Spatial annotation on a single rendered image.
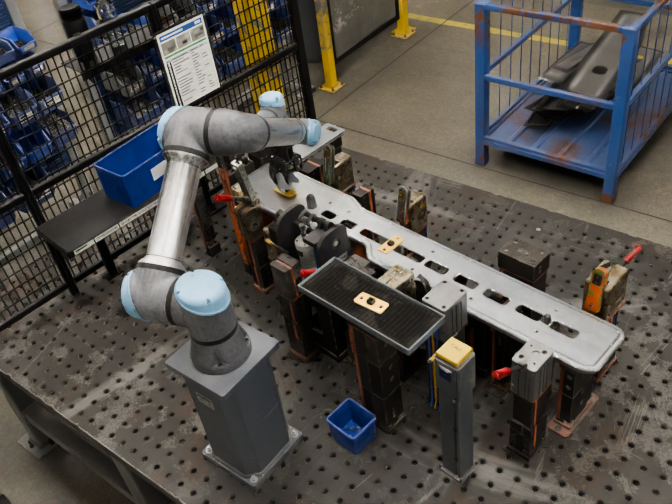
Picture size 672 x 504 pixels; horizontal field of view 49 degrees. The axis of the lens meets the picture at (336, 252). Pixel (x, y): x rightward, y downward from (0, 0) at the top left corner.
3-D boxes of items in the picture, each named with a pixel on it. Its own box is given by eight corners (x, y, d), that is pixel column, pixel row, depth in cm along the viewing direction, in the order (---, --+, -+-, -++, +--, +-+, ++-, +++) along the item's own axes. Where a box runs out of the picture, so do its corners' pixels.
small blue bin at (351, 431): (380, 435, 207) (377, 416, 202) (356, 459, 203) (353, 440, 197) (352, 416, 214) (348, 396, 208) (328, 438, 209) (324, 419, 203)
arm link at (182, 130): (165, 323, 169) (213, 99, 178) (110, 314, 174) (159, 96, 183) (190, 329, 181) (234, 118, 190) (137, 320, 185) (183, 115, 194)
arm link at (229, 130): (250, 110, 173) (324, 112, 218) (208, 107, 176) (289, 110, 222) (248, 160, 175) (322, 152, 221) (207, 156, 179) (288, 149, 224)
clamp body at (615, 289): (622, 358, 218) (639, 265, 195) (596, 389, 211) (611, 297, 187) (589, 341, 224) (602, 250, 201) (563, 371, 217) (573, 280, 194)
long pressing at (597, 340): (635, 327, 188) (636, 323, 187) (589, 382, 177) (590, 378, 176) (272, 161, 269) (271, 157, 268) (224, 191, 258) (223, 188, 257)
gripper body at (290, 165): (287, 180, 238) (281, 148, 230) (269, 172, 243) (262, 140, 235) (304, 169, 242) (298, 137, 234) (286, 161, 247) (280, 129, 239)
